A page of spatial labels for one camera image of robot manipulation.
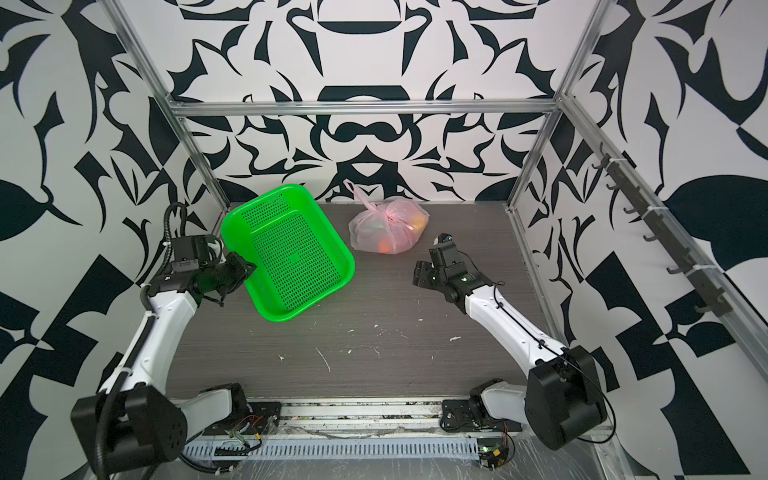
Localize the pink plastic bag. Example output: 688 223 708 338
343 179 429 255

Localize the green plastic perforated basket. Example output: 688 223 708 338
221 184 356 323

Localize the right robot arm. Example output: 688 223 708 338
413 234 617 450

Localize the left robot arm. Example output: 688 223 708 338
70 252 256 479

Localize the small green-lit circuit board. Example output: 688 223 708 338
478 436 516 470

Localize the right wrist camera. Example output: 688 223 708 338
434 233 453 246

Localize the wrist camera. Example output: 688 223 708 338
170 234 222 273
434 233 453 246

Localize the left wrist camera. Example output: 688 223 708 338
170 234 222 273

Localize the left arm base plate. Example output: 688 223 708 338
204 401 283 435

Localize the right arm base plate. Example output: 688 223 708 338
439 399 522 433

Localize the aluminium front rail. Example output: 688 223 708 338
161 395 613 439

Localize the white slotted cable duct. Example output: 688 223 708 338
184 437 481 461

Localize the black wall hook rack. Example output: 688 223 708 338
593 146 734 317

